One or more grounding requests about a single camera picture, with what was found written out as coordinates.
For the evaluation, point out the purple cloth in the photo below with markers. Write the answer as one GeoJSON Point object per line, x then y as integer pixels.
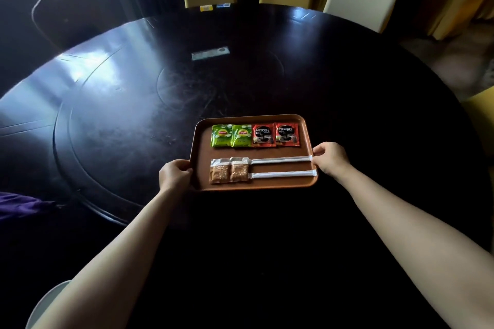
{"type": "Point", "coordinates": [21, 205]}

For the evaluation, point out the brown plastic tray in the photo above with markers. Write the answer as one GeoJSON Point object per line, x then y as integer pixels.
{"type": "Point", "coordinates": [270, 151]}

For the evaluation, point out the dark wooden chair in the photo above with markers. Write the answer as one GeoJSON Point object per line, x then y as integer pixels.
{"type": "Point", "coordinates": [63, 16]}

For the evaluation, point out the white covered chair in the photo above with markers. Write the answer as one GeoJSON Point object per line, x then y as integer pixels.
{"type": "Point", "coordinates": [361, 1]}

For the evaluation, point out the person's right hand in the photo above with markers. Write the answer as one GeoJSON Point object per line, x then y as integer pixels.
{"type": "Point", "coordinates": [332, 159]}

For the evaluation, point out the person's left thumb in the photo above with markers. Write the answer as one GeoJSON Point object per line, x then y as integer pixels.
{"type": "Point", "coordinates": [185, 166]}

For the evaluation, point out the pale rectangular card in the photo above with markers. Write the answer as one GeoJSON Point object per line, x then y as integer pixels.
{"type": "Point", "coordinates": [210, 54]}

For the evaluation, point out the green tea bag packet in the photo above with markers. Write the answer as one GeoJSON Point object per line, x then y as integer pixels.
{"type": "Point", "coordinates": [242, 136]}
{"type": "Point", "coordinates": [221, 136]}

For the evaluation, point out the person's right thumb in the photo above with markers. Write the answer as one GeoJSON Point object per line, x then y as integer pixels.
{"type": "Point", "coordinates": [319, 148]}

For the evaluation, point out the white paper-wrapped stirrer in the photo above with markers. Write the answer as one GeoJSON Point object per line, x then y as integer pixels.
{"type": "Point", "coordinates": [283, 174]}
{"type": "Point", "coordinates": [281, 160]}

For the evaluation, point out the person's right forearm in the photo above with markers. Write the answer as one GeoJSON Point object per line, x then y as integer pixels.
{"type": "Point", "coordinates": [416, 240]}

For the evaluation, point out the small yellow tag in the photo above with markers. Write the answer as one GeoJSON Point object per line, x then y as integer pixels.
{"type": "Point", "coordinates": [206, 7]}

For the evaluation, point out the clear brown sugar packet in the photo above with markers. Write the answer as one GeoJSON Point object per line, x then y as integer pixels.
{"type": "Point", "coordinates": [239, 170]}
{"type": "Point", "coordinates": [219, 173]}

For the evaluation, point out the red instant coffee packet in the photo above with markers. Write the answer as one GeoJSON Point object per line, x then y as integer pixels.
{"type": "Point", "coordinates": [263, 135]}
{"type": "Point", "coordinates": [287, 134]}

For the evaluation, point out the white round stool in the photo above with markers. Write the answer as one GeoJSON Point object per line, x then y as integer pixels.
{"type": "Point", "coordinates": [46, 303]}

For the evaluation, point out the person's left hand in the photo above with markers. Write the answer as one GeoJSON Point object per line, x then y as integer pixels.
{"type": "Point", "coordinates": [172, 177]}

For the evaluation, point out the person's left forearm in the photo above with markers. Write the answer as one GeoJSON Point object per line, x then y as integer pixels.
{"type": "Point", "coordinates": [115, 263]}

